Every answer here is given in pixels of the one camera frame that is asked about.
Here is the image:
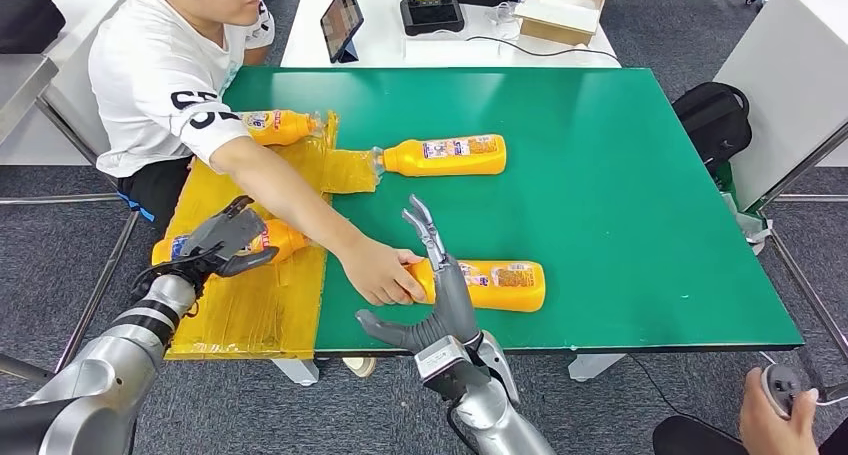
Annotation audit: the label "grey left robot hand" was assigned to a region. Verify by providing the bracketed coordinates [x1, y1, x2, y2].
[178, 195, 281, 280]

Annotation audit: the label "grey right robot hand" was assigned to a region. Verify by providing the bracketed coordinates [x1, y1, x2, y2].
[355, 194, 482, 355]

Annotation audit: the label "person's hand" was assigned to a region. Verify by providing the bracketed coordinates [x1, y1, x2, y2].
[739, 367, 821, 455]

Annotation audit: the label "person's right hand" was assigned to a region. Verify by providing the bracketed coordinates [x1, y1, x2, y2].
[337, 236, 429, 308]

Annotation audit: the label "orange detergent bottle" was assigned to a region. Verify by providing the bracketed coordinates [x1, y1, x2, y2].
[150, 218, 313, 268]
[237, 109, 326, 147]
[404, 259, 547, 314]
[370, 133, 508, 178]

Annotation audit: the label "white handheld controller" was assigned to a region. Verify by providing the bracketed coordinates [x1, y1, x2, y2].
[759, 363, 808, 419]

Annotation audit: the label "person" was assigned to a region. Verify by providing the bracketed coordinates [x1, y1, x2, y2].
[652, 365, 848, 455]
[87, 0, 429, 308]

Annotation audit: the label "yellow taped board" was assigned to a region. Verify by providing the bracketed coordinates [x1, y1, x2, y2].
[150, 110, 382, 362]

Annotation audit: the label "tan tape roll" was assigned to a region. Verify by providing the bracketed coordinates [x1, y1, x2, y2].
[342, 357, 378, 379]

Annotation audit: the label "green top table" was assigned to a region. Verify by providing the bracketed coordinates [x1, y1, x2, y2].
[221, 65, 806, 387]

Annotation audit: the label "white plastic bag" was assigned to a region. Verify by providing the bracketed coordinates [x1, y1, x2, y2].
[722, 190, 775, 255]

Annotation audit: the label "white desk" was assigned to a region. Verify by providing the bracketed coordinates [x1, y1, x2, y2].
[280, 0, 623, 68]

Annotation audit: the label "black tablet on stand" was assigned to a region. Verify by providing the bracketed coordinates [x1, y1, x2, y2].
[319, 0, 366, 64]

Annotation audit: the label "grey steel plate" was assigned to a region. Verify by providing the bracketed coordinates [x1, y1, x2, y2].
[0, 54, 60, 145]

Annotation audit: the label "white table, metal legs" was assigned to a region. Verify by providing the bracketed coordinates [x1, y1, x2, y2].
[713, 0, 848, 400]
[0, 0, 167, 400]

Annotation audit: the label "black router with antennas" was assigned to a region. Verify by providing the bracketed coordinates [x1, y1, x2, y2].
[399, 0, 466, 37]

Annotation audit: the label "cardboard box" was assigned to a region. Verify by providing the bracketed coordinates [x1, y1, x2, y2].
[514, 0, 612, 47]

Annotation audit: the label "black cushion bag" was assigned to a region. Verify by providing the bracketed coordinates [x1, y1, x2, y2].
[0, 0, 68, 56]

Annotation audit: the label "white foam sheet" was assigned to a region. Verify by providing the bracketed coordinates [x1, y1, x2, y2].
[515, 0, 603, 35]

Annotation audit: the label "black backpack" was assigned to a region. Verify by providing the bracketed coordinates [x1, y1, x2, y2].
[672, 81, 754, 175]

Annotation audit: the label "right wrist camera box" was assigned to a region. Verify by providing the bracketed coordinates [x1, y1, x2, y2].
[414, 335, 492, 404]

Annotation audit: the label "black floor cable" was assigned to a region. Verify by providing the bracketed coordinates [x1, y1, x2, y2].
[625, 355, 743, 440]

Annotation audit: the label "white cable bundle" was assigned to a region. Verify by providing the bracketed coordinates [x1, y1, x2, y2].
[486, 0, 521, 27]

